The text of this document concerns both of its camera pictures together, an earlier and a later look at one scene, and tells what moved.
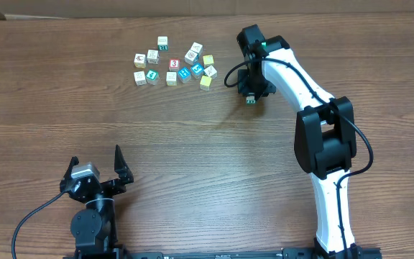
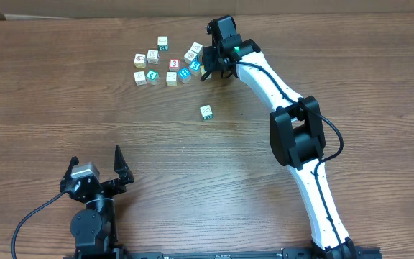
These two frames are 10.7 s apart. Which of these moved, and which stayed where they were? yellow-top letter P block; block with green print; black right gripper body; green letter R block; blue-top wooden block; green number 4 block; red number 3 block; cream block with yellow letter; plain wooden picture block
Moved: yellow-top letter P block; block with green print; black right gripper body
Stayed: red number 3 block; cream block with yellow letter; green letter R block; blue-top wooden block; green number 4 block; plain wooden picture block
